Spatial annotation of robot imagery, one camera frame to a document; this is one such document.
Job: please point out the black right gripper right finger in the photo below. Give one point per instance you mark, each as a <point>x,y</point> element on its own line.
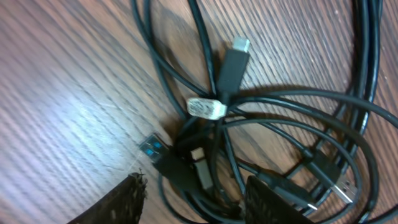
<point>263,206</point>

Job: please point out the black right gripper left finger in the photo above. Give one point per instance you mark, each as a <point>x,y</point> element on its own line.
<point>122,205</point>

